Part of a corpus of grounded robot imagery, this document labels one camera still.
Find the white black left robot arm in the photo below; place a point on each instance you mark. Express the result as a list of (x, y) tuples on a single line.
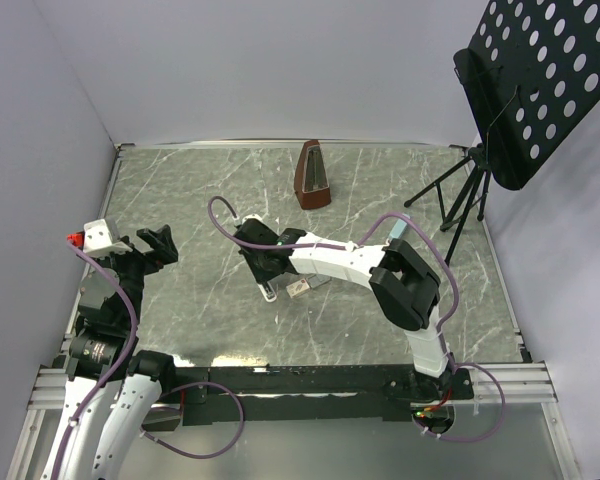
[(111, 386)]

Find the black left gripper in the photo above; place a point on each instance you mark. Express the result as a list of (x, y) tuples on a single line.
[(164, 251)]

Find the brown wooden metronome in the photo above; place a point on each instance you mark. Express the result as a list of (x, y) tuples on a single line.
[(311, 185)]

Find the white staple box sleeve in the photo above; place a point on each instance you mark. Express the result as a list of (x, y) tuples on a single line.
[(298, 288)]

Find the black perforated music stand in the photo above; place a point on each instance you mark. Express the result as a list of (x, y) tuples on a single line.
[(530, 73)]

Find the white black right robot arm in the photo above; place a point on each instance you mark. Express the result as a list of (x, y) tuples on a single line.
[(404, 285)]

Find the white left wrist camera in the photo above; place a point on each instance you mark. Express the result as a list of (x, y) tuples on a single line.
[(98, 239)]

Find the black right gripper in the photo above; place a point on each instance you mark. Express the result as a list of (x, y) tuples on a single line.
[(260, 276)]

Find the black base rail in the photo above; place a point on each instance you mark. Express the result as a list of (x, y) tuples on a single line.
[(286, 393)]

